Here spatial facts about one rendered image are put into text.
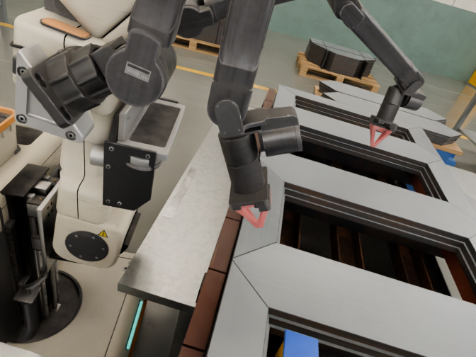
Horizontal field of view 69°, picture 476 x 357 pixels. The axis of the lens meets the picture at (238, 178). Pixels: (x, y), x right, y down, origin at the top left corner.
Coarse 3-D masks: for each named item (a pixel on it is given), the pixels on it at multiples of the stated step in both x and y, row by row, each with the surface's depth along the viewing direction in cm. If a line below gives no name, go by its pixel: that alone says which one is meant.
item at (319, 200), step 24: (360, 120) 168; (336, 144) 141; (360, 144) 140; (408, 168) 140; (288, 192) 104; (312, 192) 103; (432, 192) 127; (336, 216) 105; (360, 216) 104; (384, 216) 103; (432, 240) 103; (456, 240) 103; (312, 336) 67; (336, 336) 67; (360, 336) 66
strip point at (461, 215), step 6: (450, 204) 116; (456, 210) 114; (462, 216) 111; (468, 216) 112; (462, 222) 108; (468, 222) 109; (474, 222) 110; (468, 228) 106; (474, 228) 107; (468, 234) 103; (474, 234) 104
